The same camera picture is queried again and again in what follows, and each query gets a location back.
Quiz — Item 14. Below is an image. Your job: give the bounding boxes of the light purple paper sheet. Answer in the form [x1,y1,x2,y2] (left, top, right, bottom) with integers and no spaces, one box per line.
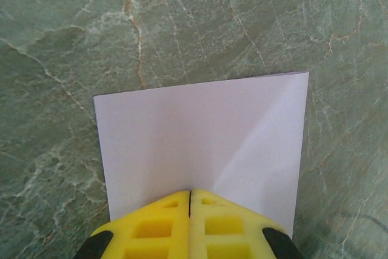
[93,71,310,240]

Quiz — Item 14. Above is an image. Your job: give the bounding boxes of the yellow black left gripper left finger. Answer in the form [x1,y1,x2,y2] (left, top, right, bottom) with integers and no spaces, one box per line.
[74,190,192,259]

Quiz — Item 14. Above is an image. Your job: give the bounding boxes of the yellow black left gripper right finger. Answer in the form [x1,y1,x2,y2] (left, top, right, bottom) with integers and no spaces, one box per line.
[189,188,304,259]

